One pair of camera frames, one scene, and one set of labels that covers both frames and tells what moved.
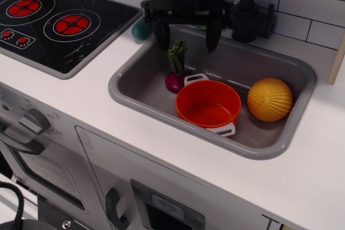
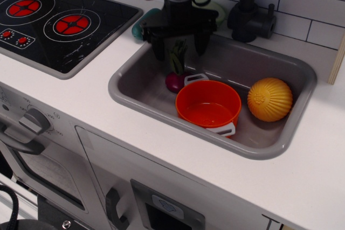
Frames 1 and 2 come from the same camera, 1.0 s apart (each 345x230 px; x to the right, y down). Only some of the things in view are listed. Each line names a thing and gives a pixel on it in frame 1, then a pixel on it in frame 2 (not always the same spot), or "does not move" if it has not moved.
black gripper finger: (163, 30) to (159, 47)
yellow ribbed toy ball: (270, 99) does not move
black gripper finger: (214, 28) to (201, 40)
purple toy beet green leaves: (174, 81) does not move
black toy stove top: (63, 32) does not move
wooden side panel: (338, 61) does not move
